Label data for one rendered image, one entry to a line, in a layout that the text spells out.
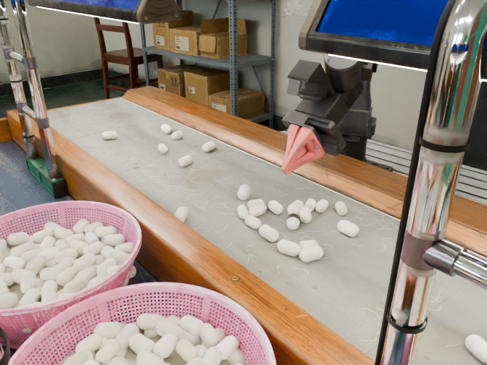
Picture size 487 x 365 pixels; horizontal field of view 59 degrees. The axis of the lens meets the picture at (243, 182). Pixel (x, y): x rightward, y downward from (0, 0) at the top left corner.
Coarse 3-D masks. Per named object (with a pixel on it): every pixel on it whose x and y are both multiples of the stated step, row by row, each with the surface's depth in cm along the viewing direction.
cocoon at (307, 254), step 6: (312, 246) 62; (318, 246) 62; (300, 252) 62; (306, 252) 61; (312, 252) 62; (318, 252) 62; (300, 258) 62; (306, 258) 61; (312, 258) 62; (318, 258) 62
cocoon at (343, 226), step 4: (344, 220) 69; (340, 224) 69; (344, 224) 68; (348, 224) 68; (352, 224) 68; (340, 228) 69; (344, 228) 68; (348, 228) 68; (352, 228) 67; (356, 228) 67; (344, 232) 68; (348, 232) 68; (352, 232) 67; (356, 232) 67; (352, 236) 68
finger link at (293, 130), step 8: (288, 128) 73; (296, 128) 72; (288, 136) 72; (296, 136) 72; (320, 136) 74; (328, 136) 73; (288, 144) 72; (328, 144) 73; (336, 144) 71; (288, 152) 72; (304, 152) 75; (328, 152) 74; (336, 152) 72; (296, 160) 74
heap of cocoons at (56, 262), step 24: (0, 240) 67; (24, 240) 68; (48, 240) 67; (72, 240) 67; (96, 240) 68; (120, 240) 68; (0, 264) 61; (24, 264) 63; (48, 264) 64; (72, 264) 63; (96, 264) 65; (120, 264) 63; (0, 288) 57; (24, 288) 57; (48, 288) 57; (72, 288) 57
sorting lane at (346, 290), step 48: (96, 144) 106; (144, 144) 106; (192, 144) 105; (144, 192) 82; (192, 192) 82; (288, 192) 82; (336, 192) 82; (240, 240) 67; (288, 240) 67; (336, 240) 67; (384, 240) 67; (288, 288) 57; (336, 288) 57; (384, 288) 57; (480, 288) 57; (432, 336) 50; (480, 336) 50
